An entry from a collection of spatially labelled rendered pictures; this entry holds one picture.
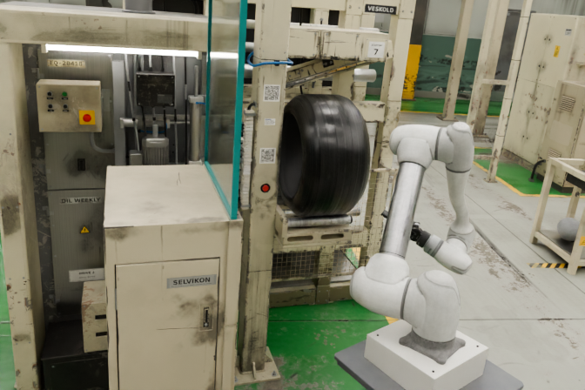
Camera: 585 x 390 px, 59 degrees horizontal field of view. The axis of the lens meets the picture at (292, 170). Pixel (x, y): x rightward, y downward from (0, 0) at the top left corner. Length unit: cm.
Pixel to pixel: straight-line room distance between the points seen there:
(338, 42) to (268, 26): 51
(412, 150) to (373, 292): 57
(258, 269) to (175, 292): 103
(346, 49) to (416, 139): 80
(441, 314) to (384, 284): 22
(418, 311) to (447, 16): 1105
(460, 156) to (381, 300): 63
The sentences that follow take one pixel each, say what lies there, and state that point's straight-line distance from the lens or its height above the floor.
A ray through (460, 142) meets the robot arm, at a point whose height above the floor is 145.
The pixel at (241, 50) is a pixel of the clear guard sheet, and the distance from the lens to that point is 145.
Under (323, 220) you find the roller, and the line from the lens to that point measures 253.
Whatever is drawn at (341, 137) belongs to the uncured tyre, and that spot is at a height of 135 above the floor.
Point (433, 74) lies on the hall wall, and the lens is 1262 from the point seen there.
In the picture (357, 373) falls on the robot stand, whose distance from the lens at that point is 203.
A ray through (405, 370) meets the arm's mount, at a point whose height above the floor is 72.
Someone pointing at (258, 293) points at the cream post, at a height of 49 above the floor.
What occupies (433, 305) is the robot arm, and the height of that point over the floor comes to 96.
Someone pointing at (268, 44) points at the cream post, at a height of 172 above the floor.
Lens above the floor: 191
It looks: 18 degrees down
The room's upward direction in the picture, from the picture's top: 5 degrees clockwise
